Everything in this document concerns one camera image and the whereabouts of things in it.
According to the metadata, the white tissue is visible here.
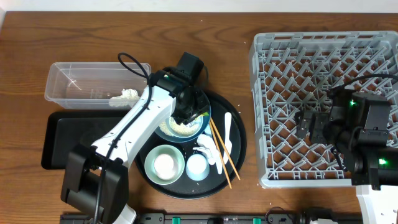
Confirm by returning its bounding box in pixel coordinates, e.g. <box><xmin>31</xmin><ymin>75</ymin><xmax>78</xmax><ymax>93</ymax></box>
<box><xmin>193</xmin><ymin>134</ymin><xmax>221</xmax><ymax>165</ymax></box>
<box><xmin>108</xmin><ymin>89</ymin><xmax>140</xmax><ymax>108</ymax></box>

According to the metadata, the light blue cup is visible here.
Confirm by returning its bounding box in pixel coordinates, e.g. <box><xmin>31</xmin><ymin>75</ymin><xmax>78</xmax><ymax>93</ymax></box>
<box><xmin>185</xmin><ymin>154</ymin><xmax>210</xmax><ymax>181</ymax></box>

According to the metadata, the pink cup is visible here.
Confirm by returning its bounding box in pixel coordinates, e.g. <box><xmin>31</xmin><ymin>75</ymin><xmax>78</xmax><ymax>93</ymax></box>
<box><xmin>154</xmin><ymin>154</ymin><xmax>176</xmax><ymax>180</ymax></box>

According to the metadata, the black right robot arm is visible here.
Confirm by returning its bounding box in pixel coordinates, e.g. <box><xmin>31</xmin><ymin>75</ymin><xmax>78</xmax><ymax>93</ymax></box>
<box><xmin>294</xmin><ymin>83</ymin><xmax>397</xmax><ymax>223</ymax></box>

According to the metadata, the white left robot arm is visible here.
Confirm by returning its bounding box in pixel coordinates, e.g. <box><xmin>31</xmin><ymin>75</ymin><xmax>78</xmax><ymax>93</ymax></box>
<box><xmin>61</xmin><ymin>52</ymin><xmax>210</xmax><ymax>223</ymax></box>

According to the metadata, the grey dishwasher rack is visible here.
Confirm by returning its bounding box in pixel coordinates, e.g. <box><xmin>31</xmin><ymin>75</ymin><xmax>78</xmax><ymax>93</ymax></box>
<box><xmin>249</xmin><ymin>31</ymin><xmax>397</xmax><ymax>189</ymax></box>

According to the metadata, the clear plastic waste bin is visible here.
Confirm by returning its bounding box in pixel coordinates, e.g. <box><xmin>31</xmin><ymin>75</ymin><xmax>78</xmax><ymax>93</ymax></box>
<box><xmin>44</xmin><ymin>62</ymin><xmax>147</xmax><ymax>110</ymax></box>

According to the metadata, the white rice pile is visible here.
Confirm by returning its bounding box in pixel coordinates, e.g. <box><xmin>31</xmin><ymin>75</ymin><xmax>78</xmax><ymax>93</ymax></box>
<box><xmin>159</xmin><ymin>116</ymin><xmax>203</xmax><ymax>138</ymax></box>

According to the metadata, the wooden chopstick right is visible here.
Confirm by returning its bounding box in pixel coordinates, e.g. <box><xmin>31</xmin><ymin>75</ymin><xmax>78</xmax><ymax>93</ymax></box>
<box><xmin>210</xmin><ymin>117</ymin><xmax>241</xmax><ymax>180</ymax></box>

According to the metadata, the wooden chopstick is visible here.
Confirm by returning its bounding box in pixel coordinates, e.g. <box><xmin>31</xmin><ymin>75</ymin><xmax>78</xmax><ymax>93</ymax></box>
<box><xmin>210</xmin><ymin>118</ymin><xmax>232</xmax><ymax>189</ymax></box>
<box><xmin>210</xmin><ymin>117</ymin><xmax>241</xmax><ymax>180</ymax></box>

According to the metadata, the wooden chopstick left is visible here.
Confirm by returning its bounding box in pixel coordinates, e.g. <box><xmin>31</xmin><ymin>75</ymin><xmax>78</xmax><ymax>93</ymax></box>
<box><xmin>210</xmin><ymin>118</ymin><xmax>232</xmax><ymax>189</ymax></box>

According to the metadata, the dark blue bowl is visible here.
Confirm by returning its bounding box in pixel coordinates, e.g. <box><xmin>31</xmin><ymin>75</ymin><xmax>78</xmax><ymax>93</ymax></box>
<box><xmin>155</xmin><ymin>106</ymin><xmax>211</xmax><ymax>142</ymax></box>

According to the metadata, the light blue spoon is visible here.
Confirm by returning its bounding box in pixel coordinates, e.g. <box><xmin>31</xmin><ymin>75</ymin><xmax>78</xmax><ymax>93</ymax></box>
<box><xmin>204</xmin><ymin>124</ymin><xmax>223</xmax><ymax>174</ymax></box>

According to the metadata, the white plastic knife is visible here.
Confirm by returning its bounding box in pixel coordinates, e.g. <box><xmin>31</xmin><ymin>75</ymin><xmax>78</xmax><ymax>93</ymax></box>
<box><xmin>224</xmin><ymin>112</ymin><xmax>232</xmax><ymax>155</ymax></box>

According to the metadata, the mint green bowl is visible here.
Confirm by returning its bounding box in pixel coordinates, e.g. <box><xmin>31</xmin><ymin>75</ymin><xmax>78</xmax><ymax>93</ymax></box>
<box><xmin>144</xmin><ymin>144</ymin><xmax>185</xmax><ymax>185</ymax></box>

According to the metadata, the round black tray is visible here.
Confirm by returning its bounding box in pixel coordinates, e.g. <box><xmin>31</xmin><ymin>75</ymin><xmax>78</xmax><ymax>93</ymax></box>
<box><xmin>135</xmin><ymin>90</ymin><xmax>247</xmax><ymax>199</ymax></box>

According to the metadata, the black rectangular tray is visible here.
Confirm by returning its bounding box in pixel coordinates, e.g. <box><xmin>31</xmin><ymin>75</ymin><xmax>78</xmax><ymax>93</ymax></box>
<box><xmin>41</xmin><ymin>110</ymin><xmax>127</xmax><ymax>170</ymax></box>

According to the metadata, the black rail with green clips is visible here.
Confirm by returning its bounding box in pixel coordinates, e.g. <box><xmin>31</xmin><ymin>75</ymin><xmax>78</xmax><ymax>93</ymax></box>
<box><xmin>59</xmin><ymin>207</ymin><xmax>363</xmax><ymax>224</ymax></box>

